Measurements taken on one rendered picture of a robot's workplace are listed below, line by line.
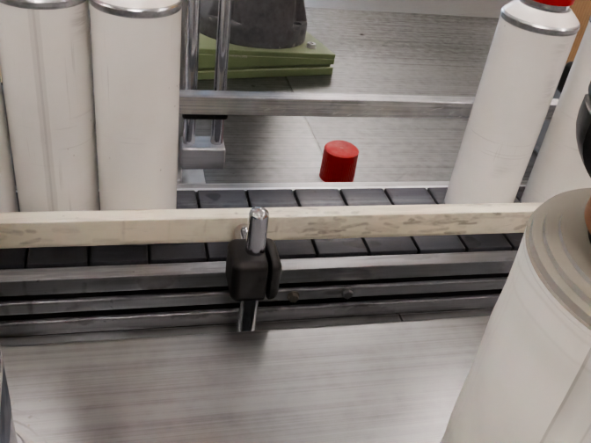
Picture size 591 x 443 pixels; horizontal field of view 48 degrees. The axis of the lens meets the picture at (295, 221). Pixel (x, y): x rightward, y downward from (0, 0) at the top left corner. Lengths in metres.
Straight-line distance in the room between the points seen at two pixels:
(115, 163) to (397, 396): 0.22
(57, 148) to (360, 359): 0.22
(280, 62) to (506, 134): 0.41
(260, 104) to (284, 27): 0.38
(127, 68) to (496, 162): 0.27
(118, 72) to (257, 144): 0.31
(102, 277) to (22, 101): 0.12
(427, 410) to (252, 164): 0.35
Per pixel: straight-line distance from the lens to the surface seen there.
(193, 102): 0.47
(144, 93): 0.40
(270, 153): 0.68
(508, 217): 0.51
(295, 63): 0.86
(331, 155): 0.63
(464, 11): 1.26
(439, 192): 0.57
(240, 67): 0.83
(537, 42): 0.47
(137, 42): 0.39
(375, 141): 0.74
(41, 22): 0.40
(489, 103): 0.49
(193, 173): 0.63
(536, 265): 0.19
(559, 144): 0.54
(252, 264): 0.39
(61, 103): 0.42
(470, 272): 0.51
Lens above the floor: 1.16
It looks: 35 degrees down
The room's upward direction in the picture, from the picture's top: 9 degrees clockwise
